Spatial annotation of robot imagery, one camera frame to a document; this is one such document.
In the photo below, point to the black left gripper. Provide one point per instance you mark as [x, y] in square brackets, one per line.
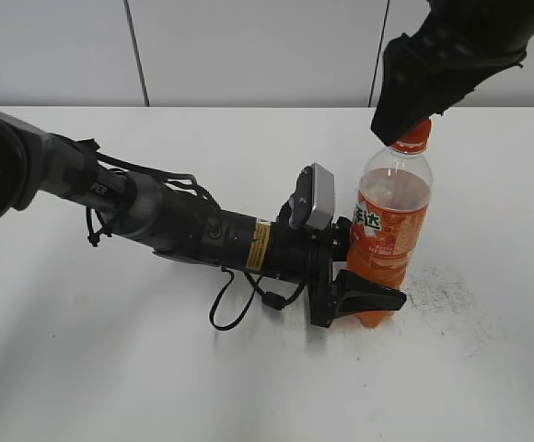
[306, 256]

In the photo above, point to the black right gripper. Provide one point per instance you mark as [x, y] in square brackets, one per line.
[459, 45]

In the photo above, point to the orange soda plastic bottle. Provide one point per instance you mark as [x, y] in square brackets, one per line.
[392, 200]

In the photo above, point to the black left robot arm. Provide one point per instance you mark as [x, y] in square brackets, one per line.
[180, 220]

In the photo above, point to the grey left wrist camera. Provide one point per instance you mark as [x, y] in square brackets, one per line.
[312, 203]

